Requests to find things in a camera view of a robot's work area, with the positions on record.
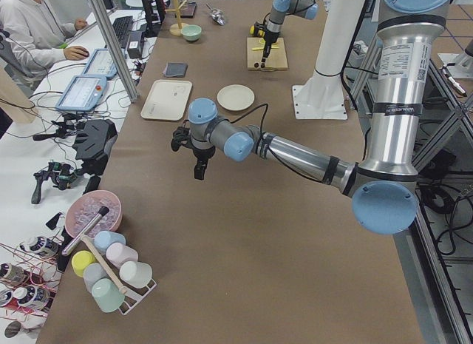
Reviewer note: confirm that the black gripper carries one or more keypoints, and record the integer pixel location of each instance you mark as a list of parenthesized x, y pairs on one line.
[(202, 154), (267, 41)]

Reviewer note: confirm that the cream round plate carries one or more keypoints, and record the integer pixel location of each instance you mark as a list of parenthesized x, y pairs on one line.
[(235, 97)]

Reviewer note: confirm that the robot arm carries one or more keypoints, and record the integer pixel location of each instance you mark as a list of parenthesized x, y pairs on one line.
[(381, 186), (282, 8)]

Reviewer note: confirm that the cream rabbit tray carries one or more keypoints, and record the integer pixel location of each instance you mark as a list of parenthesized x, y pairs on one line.
[(167, 100)]

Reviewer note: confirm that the bamboo cutting board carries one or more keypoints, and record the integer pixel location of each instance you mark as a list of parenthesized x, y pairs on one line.
[(277, 60)]

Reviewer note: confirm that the metal scoop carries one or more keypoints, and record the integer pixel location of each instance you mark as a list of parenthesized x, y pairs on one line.
[(217, 15)]

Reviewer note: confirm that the mint green bowl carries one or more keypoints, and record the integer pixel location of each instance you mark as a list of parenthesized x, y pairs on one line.
[(191, 32)]

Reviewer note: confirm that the wooden cup tree stand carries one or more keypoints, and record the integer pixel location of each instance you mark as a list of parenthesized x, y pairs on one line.
[(177, 6)]

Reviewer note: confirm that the grey folded cloth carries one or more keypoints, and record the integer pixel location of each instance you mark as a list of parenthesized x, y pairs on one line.
[(175, 70)]

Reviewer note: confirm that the metal muddler in bowl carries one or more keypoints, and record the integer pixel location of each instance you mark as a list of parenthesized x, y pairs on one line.
[(67, 250)]

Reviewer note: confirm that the pink cup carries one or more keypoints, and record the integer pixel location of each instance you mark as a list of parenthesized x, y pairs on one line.
[(118, 254)]

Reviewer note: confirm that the blue cup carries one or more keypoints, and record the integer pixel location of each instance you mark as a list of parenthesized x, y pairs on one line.
[(104, 239)]

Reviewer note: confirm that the pink bowl with ice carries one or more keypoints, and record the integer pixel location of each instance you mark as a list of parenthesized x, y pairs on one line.
[(87, 206)]

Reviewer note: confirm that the white cup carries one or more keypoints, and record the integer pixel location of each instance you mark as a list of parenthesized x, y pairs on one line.
[(136, 274)]

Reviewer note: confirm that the blue teach pendant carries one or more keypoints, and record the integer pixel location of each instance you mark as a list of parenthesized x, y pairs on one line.
[(101, 63), (82, 93)]

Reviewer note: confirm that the black keyboard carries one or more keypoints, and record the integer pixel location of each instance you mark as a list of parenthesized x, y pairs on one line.
[(122, 27)]

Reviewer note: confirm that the yellow cup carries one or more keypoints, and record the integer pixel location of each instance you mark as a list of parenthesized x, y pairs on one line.
[(81, 260)]

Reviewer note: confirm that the pale green cup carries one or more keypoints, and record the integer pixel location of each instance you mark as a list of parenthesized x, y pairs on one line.
[(107, 295)]

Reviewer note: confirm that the person in white hoodie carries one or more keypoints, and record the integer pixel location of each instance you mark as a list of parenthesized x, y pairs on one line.
[(38, 39)]

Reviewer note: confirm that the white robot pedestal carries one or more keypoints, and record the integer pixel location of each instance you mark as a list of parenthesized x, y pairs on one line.
[(322, 96)]

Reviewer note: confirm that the white wire cup rack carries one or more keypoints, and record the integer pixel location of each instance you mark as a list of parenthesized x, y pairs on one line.
[(133, 296)]

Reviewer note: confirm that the aluminium frame post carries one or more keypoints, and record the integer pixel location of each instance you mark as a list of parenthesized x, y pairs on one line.
[(105, 26)]

